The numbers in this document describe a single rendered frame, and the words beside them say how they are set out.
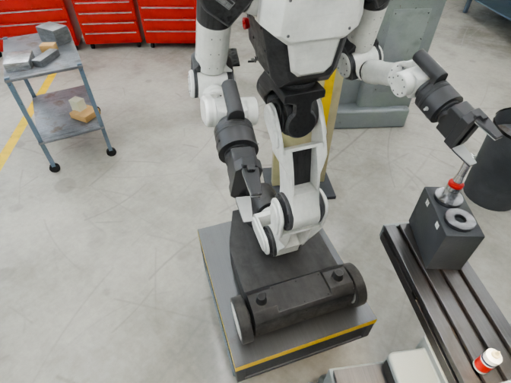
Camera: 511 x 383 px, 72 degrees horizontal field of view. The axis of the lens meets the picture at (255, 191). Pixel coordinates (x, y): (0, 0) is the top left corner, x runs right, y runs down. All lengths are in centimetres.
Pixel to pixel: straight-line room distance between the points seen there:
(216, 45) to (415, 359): 111
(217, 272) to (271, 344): 45
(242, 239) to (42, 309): 132
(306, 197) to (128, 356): 140
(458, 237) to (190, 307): 152
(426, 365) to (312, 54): 99
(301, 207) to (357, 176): 183
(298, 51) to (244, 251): 104
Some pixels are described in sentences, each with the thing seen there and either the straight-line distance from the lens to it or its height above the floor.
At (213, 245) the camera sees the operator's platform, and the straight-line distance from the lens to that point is 195.
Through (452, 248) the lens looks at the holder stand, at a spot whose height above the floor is 104.
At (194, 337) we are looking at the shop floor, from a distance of 214.
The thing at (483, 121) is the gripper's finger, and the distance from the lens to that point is 95.
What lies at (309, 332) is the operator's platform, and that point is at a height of 40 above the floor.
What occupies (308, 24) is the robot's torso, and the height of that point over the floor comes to 165.
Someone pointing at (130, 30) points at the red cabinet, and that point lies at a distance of 520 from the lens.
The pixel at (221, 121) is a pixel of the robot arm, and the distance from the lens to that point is 77.
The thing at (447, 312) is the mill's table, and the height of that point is 91.
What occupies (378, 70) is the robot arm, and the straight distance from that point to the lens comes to 114.
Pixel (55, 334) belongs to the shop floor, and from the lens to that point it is 240.
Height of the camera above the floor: 196
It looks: 45 degrees down
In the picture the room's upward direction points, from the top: straight up
